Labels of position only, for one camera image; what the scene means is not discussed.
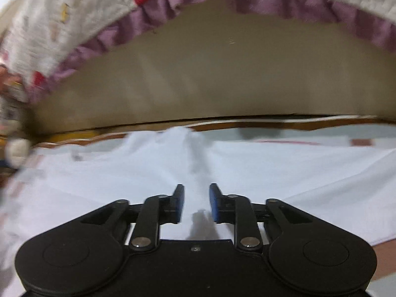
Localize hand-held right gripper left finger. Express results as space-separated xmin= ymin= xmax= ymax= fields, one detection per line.
xmin=81 ymin=184 xmax=185 ymax=251

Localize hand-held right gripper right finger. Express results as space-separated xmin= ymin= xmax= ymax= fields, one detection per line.
xmin=209 ymin=183 xmax=313 ymax=251

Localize checked pink grey rug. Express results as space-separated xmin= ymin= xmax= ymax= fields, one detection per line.
xmin=31 ymin=114 xmax=396 ymax=288

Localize beige bed base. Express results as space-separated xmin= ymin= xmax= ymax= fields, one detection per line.
xmin=31 ymin=0 xmax=396 ymax=135

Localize grey plush bunny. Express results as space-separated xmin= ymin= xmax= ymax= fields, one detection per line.
xmin=0 ymin=65 xmax=32 ymax=169

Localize white red quilted bedspread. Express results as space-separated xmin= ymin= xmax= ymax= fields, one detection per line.
xmin=0 ymin=0 xmax=396 ymax=106

